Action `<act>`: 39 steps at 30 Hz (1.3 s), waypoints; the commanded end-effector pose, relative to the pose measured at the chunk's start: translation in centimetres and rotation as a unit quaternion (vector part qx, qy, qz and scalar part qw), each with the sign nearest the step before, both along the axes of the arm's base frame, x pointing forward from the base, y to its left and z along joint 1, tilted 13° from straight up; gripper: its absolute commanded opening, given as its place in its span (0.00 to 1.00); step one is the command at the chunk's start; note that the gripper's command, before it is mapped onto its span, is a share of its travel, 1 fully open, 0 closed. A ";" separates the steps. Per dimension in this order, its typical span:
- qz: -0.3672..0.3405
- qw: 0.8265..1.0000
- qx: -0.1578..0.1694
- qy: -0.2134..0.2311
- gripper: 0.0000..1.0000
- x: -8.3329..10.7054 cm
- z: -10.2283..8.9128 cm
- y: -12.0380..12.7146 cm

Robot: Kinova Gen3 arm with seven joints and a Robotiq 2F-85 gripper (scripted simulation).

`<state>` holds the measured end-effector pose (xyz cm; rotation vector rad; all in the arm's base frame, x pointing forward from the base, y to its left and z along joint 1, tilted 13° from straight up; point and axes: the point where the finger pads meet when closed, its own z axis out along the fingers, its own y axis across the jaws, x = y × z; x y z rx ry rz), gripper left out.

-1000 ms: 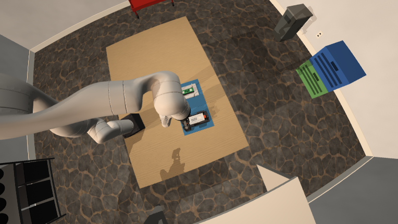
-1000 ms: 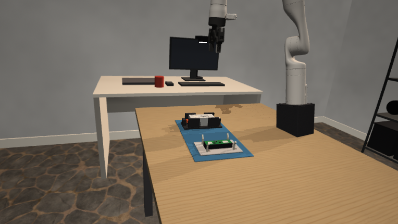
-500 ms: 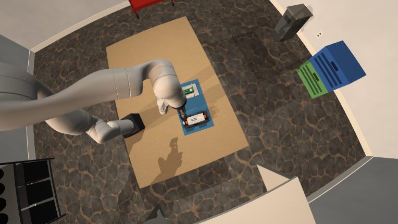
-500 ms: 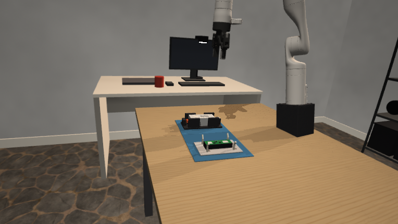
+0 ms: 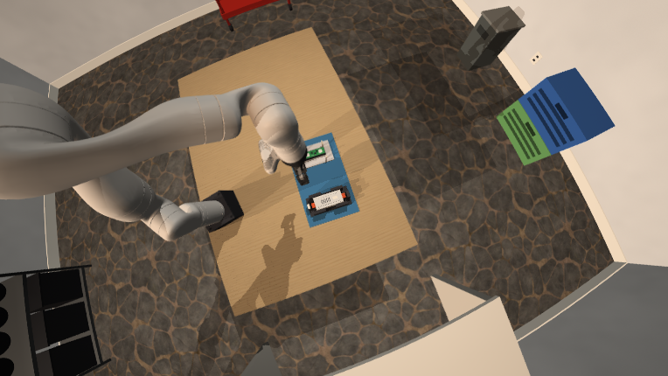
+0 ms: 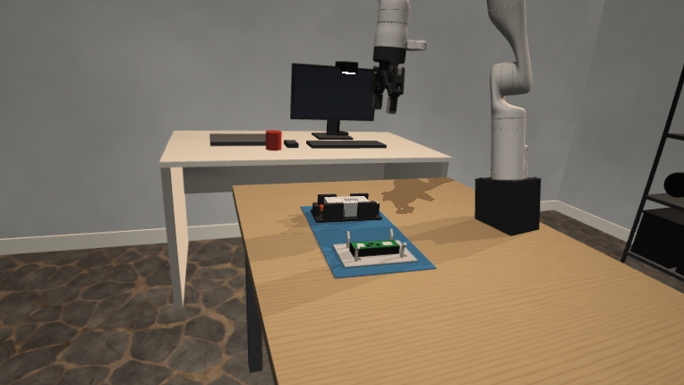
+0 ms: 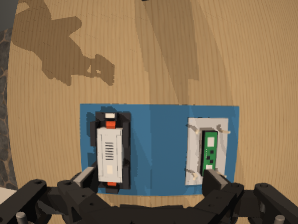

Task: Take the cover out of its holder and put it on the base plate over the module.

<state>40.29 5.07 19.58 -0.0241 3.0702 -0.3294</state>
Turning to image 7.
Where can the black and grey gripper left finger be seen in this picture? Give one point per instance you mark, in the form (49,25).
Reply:
(19,208)

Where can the beige rectangular cover with slots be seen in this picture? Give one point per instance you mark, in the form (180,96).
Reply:
(110,154)

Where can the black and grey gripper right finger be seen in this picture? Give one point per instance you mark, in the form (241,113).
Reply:
(219,205)

